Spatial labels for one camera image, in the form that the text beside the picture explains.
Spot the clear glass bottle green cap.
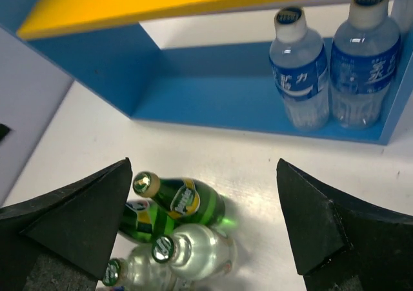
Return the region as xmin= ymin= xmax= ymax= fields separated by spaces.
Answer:
xmin=152 ymin=223 xmax=237 ymax=281

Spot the green Perrier glass bottle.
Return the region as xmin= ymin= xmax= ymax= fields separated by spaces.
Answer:
xmin=132 ymin=171 xmax=226 ymax=226

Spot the right blue label water bottle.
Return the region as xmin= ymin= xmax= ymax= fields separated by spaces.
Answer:
xmin=330 ymin=0 xmax=401 ymax=129

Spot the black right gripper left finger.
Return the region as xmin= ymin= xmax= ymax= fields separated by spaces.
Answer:
xmin=1 ymin=158 xmax=132 ymax=290

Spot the blue and yellow shelf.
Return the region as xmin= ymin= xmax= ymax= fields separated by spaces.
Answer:
xmin=0 ymin=0 xmax=413 ymax=146

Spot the blue label water bottle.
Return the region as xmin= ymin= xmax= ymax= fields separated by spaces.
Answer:
xmin=330 ymin=0 xmax=401 ymax=129
xmin=268 ymin=6 xmax=330 ymax=130

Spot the left blue label water bottle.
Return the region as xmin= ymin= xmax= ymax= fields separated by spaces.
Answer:
xmin=268 ymin=6 xmax=330 ymax=130

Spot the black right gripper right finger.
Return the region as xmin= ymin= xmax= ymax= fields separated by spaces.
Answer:
xmin=276 ymin=159 xmax=412 ymax=290

